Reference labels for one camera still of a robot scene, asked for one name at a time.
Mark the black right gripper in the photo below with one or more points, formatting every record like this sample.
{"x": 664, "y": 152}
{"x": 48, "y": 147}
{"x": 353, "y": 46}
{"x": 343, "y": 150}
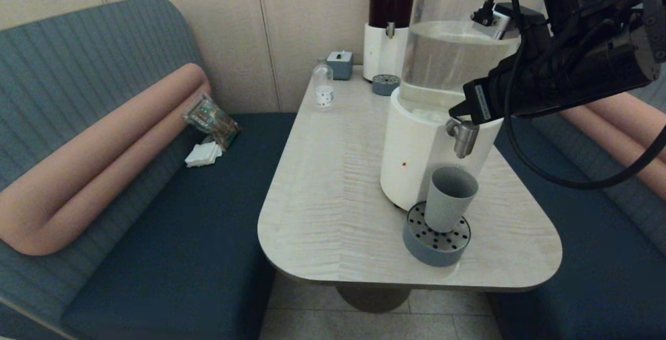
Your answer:
{"x": 530, "y": 85}

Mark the blue sofa with snack packet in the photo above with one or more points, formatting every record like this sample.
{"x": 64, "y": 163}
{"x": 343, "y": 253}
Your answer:
{"x": 182, "y": 225}

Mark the small blue perforated drip tray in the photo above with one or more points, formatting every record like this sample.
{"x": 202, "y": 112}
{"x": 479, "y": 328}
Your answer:
{"x": 385, "y": 88}

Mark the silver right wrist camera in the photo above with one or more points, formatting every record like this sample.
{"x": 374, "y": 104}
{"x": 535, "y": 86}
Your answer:
{"x": 491, "y": 20}

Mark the clear water dispenser white base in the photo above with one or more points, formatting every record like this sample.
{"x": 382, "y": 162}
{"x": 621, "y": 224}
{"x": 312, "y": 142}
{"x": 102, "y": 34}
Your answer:
{"x": 416, "y": 163}

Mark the dark drink dispenser white base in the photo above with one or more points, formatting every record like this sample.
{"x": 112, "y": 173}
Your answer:
{"x": 377, "y": 53}

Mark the blue-grey tissue box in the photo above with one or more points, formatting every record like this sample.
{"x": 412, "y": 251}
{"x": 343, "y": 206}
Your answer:
{"x": 341, "y": 68}

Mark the grey plastic cup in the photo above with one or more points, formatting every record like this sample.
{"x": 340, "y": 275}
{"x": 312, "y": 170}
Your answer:
{"x": 447, "y": 204}

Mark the white folded napkins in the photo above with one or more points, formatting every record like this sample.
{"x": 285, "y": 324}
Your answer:
{"x": 203, "y": 155}

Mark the pink bolster on empty sofa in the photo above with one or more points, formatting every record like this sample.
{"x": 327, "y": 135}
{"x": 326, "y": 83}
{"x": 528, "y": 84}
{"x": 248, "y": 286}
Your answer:
{"x": 624, "y": 131}

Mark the large blue perforated drip tray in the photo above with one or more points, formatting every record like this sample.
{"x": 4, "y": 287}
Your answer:
{"x": 432, "y": 254}

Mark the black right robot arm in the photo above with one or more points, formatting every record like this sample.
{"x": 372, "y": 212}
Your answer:
{"x": 603, "y": 53}

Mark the pink bolster beside snack packet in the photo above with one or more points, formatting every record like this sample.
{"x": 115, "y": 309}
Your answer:
{"x": 104, "y": 158}

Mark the small clear glass bottle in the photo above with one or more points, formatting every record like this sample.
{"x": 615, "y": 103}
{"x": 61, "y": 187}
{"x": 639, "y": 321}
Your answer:
{"x": 323, "y": 95}

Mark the clear snack packet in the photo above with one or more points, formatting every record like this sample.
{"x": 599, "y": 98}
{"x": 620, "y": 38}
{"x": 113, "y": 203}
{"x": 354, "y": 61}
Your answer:
{"x": 210, "y": 120}

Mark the beige gold table pedestal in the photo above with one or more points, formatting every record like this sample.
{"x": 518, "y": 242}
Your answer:
{"x": 372, "y": 298}

